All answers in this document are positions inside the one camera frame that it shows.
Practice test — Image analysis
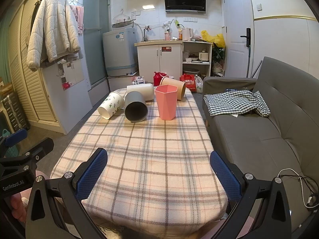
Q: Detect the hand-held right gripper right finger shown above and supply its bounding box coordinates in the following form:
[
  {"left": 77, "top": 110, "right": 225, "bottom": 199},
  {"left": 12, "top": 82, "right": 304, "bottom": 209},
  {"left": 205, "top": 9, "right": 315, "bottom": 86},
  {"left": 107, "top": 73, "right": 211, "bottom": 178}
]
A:
[{"left": 210, "top": 151, "right": 292, "bottom": 239}]

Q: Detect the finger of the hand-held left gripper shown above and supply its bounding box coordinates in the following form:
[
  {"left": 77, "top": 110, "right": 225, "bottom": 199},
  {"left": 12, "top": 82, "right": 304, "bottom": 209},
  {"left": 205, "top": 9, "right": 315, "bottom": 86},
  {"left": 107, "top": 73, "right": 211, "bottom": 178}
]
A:
[
  {"left": 15, "top": 137, "right": 55, "bottom": 166},
  {"left": 0, "top": 129, "right": 28, "bottom": 155}
]

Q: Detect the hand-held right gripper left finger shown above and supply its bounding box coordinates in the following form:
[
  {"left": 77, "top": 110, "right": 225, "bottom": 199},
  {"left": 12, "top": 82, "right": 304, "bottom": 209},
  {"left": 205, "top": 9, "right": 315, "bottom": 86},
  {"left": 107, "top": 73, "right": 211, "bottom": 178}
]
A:
[{"left": 26, "top": 148, "right": 117, "bottom": 239}]

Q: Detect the white leaf-print cup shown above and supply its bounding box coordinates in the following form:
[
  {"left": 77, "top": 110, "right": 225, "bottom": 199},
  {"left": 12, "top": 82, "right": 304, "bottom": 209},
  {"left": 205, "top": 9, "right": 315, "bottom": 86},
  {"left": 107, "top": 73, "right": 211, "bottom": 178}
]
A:
[{"left": 98, "top": 92, "right": 125, "bottom": 119}]

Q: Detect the grey cup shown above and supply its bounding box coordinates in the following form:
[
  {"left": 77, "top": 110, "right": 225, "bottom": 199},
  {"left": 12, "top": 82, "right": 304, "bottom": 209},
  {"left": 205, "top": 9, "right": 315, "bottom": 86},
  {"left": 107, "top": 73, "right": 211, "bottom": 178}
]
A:
[{"left": 124, "top": 91, "right": 148, "bottom": 123}]

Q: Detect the pink hexagonal cup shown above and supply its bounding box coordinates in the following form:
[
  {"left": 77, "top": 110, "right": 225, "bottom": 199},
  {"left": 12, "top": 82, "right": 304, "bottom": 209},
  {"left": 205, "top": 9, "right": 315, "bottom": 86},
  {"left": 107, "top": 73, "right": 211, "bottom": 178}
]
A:
[{"left": 155, "top": 85, "right": 177, "bottom": 120}]

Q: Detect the plain white cup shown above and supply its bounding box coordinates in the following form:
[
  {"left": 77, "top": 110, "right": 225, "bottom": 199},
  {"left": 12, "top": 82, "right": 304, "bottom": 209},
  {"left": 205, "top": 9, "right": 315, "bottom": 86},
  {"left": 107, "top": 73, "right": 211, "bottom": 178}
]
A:
[{"left": 127, "top": 83, "right": 154, "bottom": 102}]

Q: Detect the tan cup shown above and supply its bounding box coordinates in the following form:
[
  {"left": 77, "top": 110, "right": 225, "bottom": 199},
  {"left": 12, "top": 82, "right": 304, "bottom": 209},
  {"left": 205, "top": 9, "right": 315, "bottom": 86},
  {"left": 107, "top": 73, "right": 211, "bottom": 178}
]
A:
[{"left": 160, "top": 77, "right": 186, "bottom": 101}]

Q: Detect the person's left hand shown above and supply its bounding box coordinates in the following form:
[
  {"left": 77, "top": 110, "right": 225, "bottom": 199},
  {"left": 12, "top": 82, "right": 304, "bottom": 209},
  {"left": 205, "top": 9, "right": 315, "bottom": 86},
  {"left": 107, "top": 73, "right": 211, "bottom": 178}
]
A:
[{"left": 10, "top": 194, "right": 27, "bottom": 224}]

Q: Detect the teal plastic basket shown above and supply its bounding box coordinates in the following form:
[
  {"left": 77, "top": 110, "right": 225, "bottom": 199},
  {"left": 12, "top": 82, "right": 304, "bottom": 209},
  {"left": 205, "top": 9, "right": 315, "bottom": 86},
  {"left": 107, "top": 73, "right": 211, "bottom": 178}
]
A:
[{"left": 2, "top": 129, "right": 19, "bottom": 158}]

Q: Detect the silver suitcase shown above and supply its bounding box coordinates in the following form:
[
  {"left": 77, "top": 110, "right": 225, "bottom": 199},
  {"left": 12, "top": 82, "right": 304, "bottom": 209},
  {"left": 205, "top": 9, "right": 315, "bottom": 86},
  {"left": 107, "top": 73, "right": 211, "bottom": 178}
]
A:
[{"left": 0, "top": 91, "right": 31, "bottom": 135}]

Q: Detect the grey sofa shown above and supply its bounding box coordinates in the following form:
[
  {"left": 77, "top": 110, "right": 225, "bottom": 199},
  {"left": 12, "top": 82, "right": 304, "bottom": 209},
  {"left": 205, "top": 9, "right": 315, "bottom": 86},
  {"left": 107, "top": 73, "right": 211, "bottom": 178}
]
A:
[{"left": 202, "top": 56, "right": 319, "bottom": 234}]

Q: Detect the beige louvered wardrobe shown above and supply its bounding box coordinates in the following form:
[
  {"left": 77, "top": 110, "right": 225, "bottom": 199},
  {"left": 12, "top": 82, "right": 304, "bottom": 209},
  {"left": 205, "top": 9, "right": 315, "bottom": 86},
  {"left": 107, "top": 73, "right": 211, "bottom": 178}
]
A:
[{"left": 7, "top": 0, "right": 59, "bottom": 130}]

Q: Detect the plaid tablecloth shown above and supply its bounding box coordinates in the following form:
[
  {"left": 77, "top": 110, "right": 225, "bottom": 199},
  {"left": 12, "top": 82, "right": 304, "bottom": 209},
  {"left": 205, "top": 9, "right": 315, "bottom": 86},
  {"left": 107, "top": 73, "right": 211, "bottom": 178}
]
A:
[{"left": 50, "top": 88, "right": 229, "bottom": 232}]

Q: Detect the green checked cloth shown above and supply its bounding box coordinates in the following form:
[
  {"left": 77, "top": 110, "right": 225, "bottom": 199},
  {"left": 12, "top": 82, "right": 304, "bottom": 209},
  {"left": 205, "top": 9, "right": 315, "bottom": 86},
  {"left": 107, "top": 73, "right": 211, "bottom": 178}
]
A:
[{"left": 204, "top": 90, "right": 271, "bottom": 117}]

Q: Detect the red shopping bag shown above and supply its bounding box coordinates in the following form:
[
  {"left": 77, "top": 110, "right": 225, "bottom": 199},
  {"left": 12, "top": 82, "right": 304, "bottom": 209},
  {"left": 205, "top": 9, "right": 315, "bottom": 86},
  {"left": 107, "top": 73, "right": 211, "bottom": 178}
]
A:
[{"left": 180, "top": 73, "right": 198, "bottom": 90}]

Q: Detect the white padded jacket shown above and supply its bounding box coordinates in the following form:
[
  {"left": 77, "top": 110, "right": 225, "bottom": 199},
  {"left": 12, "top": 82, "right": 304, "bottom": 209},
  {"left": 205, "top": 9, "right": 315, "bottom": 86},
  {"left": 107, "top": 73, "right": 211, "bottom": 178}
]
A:
[{"left": 27, "top": 0, "right": 81, "bottom": 71}]

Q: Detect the frosted glass sliding door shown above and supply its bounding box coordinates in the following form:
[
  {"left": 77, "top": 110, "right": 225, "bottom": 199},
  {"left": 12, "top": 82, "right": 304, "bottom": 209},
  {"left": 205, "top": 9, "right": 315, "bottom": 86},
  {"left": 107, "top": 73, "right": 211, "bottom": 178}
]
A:
[{"left": 83, "top": 0, "right": 111, "bottom": 90}]

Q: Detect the red jug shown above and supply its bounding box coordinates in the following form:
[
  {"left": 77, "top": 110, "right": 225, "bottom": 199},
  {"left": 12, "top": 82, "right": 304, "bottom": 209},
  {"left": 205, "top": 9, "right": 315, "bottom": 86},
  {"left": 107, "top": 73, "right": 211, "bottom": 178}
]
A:
[{"left": 153, "top": 71, "right": 167, "bottom": 87}]

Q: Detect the grey washing machine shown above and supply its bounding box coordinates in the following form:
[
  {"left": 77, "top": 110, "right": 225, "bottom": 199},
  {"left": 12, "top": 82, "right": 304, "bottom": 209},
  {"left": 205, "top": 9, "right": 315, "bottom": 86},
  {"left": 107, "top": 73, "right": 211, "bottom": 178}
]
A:
[{"left": 102, "top": 22, "right": 138, "bottom": 77}]

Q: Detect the green potted plant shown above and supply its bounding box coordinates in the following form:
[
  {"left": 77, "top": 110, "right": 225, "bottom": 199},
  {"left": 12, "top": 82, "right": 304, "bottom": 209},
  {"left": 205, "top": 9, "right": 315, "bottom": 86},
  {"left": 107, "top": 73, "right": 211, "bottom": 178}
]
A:
[{"left": 212, "top": 42, "right": 225, "bottom": 66}]

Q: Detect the white open shelf unit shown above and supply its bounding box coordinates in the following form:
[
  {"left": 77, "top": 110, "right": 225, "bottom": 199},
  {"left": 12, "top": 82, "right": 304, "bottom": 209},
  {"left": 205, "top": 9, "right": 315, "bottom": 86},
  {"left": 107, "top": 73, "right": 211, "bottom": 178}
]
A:
[{"left": 182, "top": 41, "right": 213, "bottom": 79}]

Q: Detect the white sink cabinet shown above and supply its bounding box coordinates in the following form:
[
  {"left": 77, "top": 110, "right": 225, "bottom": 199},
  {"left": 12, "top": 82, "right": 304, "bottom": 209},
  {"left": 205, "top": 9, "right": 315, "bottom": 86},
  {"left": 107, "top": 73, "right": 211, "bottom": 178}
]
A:
[{"left": 135, "top": 40, "right": 183, "bottom": 83}]

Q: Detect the pink garment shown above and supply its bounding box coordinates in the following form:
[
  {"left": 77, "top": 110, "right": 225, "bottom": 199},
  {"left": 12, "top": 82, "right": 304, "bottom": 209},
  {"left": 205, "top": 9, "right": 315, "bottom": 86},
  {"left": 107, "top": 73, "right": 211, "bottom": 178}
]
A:
[{"left": 70, "top": 5, "right": 85, "bottom": 35}]

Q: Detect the yellow plastic bag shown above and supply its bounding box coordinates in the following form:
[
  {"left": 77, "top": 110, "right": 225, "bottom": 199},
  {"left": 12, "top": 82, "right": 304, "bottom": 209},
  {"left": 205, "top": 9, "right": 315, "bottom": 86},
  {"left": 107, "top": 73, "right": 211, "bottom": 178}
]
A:
[{"left": 201, "top": 30, "right": 226, "bottom": 49}]

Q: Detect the white electric kettle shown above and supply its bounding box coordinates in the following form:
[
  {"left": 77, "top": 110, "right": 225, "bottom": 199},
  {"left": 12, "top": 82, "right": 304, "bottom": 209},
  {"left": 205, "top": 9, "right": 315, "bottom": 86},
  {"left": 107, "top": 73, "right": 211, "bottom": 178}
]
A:
[{"left": 182, "top": 27, "right": 194, "bottom": 41}]

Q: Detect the white door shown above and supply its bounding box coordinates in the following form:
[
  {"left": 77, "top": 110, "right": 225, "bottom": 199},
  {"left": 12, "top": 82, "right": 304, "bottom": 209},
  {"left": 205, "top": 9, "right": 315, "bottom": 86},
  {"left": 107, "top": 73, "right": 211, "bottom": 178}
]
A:
[{"left": 222, "top": 0, "right": 255, "bottom": 78}]

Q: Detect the white charging cable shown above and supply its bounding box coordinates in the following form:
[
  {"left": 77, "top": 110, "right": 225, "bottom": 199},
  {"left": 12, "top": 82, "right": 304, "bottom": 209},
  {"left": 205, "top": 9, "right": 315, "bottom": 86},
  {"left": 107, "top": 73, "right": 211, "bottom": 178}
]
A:
[{"left": 278, "top": 168, "right": 312, "bottom": 205}]

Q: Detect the black cable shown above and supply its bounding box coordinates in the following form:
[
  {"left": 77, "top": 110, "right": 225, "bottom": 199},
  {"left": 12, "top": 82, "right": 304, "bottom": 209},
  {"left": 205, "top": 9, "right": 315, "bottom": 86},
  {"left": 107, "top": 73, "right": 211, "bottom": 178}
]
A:
[{"left": 282, "top": 175, "right": 319, "bottom": 211}]

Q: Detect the black door handle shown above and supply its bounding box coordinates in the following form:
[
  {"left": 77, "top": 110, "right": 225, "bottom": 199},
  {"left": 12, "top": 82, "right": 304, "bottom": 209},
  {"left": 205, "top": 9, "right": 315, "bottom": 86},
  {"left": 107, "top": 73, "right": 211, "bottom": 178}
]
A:
[{"left": 240, "top": 28, "right": 251, "bottom": 48}]

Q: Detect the white wire hanger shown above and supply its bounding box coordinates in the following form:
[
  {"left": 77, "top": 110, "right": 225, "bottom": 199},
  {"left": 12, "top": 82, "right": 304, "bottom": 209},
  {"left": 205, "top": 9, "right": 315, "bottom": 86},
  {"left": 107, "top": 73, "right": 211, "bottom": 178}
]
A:
[{"left": 113, "top": 9, "right": 132, "bottom": 22}]

